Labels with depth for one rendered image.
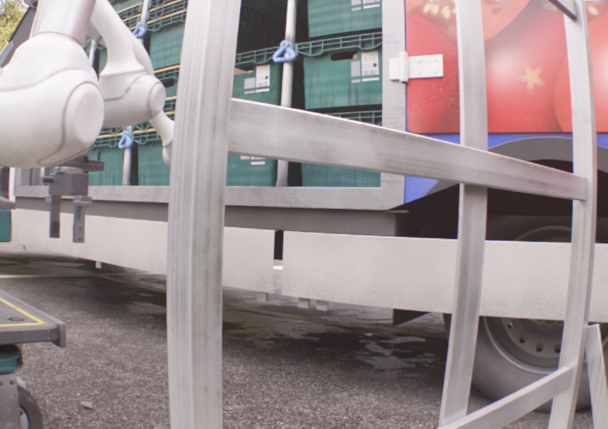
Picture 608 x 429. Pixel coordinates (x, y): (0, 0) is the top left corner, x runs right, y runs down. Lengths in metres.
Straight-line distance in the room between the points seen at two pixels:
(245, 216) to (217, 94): 1.61
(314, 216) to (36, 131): 1.10
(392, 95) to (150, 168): 1.26
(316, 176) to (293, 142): 1.60
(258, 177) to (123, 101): 1.02
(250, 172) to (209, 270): 1.81
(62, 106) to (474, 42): 0.58
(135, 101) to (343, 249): 0.82
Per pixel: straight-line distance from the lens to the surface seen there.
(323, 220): 1.72
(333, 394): 1.76
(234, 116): 0.31
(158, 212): 2.22
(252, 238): 1.86
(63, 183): 1.25
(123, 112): 1.16
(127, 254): 2.36
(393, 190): 1.59
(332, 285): 1.69
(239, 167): 2.13
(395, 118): 1.62
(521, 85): 1.51
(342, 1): 2.02
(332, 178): 1.89
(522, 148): 1.47
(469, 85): 0.50
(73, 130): 0.84
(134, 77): 1.16
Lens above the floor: 0.55
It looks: 2 degrees up
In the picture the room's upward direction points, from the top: 3 degrees clockwise
